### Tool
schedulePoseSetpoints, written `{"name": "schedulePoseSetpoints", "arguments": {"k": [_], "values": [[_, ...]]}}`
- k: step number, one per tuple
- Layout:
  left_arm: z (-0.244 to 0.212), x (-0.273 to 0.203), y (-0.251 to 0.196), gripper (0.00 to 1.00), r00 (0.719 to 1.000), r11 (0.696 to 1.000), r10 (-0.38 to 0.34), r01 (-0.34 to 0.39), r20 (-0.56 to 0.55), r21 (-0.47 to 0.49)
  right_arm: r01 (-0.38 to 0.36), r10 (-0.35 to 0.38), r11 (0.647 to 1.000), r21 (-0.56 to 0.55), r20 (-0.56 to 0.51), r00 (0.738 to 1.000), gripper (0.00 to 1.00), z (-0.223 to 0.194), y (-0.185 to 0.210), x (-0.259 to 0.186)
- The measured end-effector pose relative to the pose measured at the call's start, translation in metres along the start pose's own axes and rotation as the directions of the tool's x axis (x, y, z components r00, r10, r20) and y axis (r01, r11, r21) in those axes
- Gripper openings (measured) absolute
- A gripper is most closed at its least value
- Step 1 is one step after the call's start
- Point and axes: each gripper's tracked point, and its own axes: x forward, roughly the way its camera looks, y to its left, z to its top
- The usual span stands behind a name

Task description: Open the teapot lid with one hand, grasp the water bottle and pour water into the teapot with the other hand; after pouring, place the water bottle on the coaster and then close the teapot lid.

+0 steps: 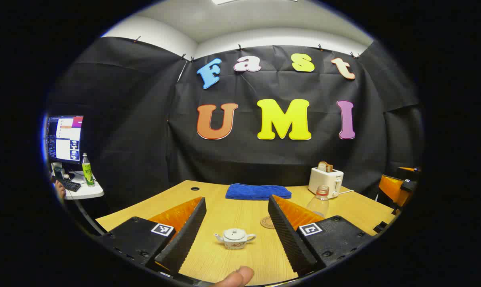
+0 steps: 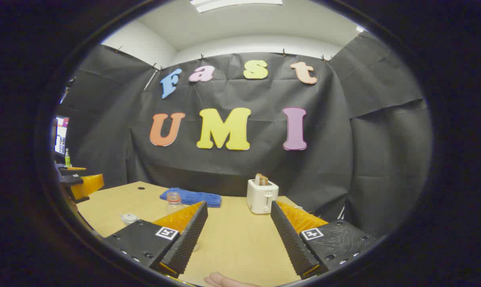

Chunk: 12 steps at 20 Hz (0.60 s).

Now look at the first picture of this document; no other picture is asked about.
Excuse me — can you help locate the blue folded towel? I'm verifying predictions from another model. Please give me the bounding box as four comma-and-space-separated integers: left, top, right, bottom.
225, 183, 292, 201

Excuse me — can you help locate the clear plastic water bottle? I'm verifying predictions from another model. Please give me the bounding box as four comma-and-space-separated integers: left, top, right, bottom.
307, 185, 330, 218

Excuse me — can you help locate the white floral teacup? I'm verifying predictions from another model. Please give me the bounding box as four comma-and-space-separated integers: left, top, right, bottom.
214, 228, 257, 250

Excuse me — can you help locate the black keyboard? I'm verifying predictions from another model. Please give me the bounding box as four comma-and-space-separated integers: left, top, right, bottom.
51, 175, 81, 193

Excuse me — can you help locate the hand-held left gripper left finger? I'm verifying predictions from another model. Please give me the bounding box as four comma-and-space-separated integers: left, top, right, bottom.
99, 196, 207, 276

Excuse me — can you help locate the black backdrop cloth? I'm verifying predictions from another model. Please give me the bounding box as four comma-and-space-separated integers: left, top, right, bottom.
45, 36, 424, 212

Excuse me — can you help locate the computer monitor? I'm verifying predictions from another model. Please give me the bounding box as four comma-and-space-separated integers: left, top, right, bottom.
45, 115, 84, 165

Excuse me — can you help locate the white side table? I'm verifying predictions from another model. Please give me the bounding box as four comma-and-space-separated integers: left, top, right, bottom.
51, 171, 104, 201

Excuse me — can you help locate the ceiling light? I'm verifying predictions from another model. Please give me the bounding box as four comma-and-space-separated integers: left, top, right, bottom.
212, 0, 299, 5

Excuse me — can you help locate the green drink bottle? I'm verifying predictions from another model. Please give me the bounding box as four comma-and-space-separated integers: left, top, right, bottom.
81, 153, 95, 187

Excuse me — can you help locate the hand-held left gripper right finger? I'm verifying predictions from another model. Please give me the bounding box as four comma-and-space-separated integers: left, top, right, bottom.
268, 195, 376, 277

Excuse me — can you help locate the white toaster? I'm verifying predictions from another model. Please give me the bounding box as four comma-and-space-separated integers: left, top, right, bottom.
308, 167, 344, 199

